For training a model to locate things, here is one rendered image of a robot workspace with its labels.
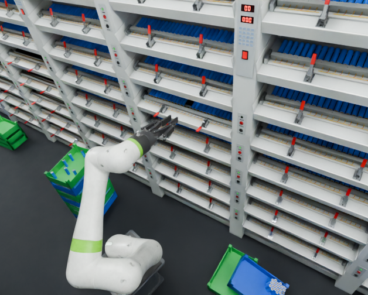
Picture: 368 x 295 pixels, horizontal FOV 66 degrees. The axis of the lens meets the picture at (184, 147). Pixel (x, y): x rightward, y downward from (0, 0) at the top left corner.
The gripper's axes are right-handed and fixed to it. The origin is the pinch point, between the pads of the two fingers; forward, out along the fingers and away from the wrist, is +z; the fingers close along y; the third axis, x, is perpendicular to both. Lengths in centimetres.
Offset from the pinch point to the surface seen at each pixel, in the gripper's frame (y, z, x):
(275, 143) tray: -45.8, 17.9, 6.2
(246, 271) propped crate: -48, 10, 96
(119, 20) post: 35, 11, -38
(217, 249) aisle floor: -24, 19, 102
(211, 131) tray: -14.5, 15.1, 8.5
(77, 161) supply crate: 80, 1, 57
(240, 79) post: -28.9, 7.3, -24.0
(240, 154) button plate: -30.9, 15.9, 16.7
